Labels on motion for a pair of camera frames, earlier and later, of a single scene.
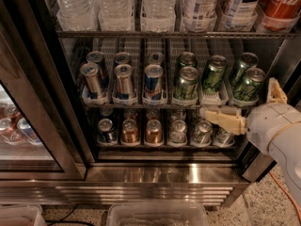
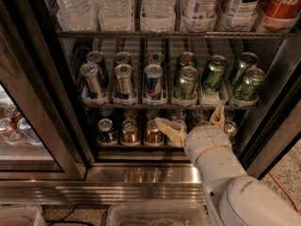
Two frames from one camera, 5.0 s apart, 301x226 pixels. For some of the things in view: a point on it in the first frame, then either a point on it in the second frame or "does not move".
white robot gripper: [272, 122] → [207, 139]
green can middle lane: [213, 73] does not move
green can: [186, 85] does not move
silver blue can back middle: [121, 58] does not move
